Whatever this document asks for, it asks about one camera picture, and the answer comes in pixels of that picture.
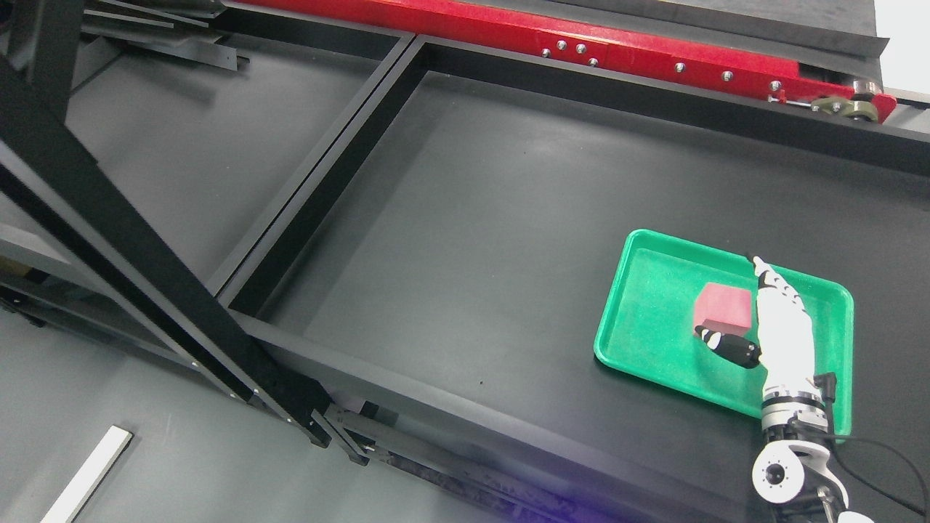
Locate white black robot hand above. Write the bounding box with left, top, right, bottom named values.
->
left=693, top=255, right=822, bottom=401

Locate pink red block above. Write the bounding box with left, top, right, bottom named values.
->
left=693, top=283, right=753, bottom=336

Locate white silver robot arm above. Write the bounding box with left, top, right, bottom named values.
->
left=751, top=390, right=873, bottom=522

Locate green plastic tray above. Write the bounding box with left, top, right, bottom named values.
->
left=594, top=229, right=854, bottom=434

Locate black metal shelf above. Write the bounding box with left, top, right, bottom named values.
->
left=2, top=1, right=412, bottom=447
left=220, top=37, right=928, bottom=522

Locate black left metal shelf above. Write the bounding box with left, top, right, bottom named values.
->
left=2, top=1, right=412, bottom=447

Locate red metal beam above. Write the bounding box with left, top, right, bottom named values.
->
left=260, top=1, right=898, bottom=123

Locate white standing desk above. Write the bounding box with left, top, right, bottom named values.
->
left=41, top=425, right=135, bottom=522

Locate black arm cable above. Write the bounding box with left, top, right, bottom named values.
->
left=814, top=372, right=930, bottom=520

